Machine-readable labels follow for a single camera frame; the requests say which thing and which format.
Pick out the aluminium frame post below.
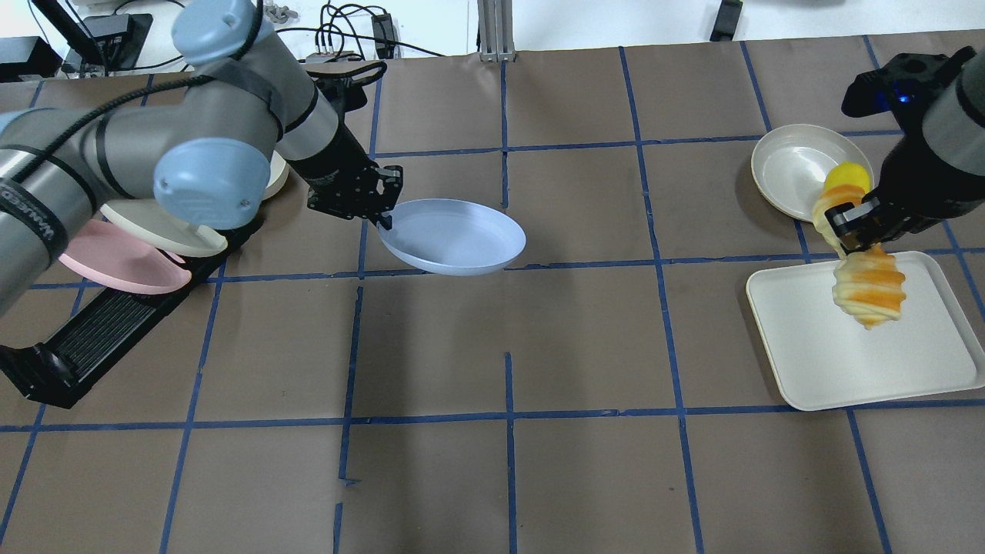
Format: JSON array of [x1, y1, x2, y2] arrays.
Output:
[[477, 0, 516, 62]]

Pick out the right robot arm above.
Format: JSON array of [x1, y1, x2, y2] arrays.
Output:
[[823, 47, 984, 253]]

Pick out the white plate under lemon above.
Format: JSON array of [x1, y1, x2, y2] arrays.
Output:
[[750, 124, 875, 223]]

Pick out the cream plate in rack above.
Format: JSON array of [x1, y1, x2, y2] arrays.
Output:
[[101, 199, 228, 257]]

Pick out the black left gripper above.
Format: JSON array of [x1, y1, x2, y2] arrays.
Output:
[[289, 127, 404, 231]]

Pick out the black power adapter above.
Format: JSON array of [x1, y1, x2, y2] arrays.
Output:
[[372, 13, 398, 59]]

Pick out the blue plate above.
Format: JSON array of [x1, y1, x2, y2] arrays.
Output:
[[377, 199, 527, 276]]

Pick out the pink plate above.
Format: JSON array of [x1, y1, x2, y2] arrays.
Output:
[[59, 220, 192, 295]]

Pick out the cream bowl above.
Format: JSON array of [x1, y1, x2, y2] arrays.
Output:
[[262, 151, 290, 202]]

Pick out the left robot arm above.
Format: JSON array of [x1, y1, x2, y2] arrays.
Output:
[[1, 1, 403, 311]]

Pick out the black dish rack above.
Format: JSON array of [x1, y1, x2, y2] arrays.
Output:
[[1, 218, 263, 409]]

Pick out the orange striped bread loaf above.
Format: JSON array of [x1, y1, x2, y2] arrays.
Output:
[[812, 162, 907, 329]]

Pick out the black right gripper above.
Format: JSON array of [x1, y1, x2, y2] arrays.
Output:
[[823, 138, 984, 255]]

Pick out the white rectangular tray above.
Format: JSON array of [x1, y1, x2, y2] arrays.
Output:
[[745, 252, 983, 411]]

